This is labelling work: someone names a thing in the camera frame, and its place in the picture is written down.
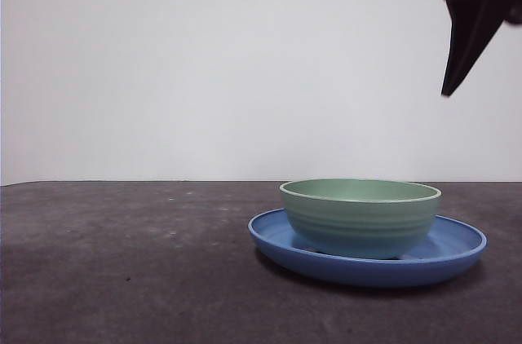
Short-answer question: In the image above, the green ribbed bowl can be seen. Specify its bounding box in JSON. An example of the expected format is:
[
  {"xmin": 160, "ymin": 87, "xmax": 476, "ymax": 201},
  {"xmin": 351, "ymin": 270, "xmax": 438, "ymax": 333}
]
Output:
[{"xmin": 279, "ymin": 178, "xmax": 443, "ymax": 260}]

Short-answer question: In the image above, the blue round plate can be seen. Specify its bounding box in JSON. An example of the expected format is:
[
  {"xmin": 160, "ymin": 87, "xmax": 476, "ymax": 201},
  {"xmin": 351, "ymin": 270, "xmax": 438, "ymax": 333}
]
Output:
[{"xmin": 247, "ymin": 208, "xmax": 488, "ymax": 289}]

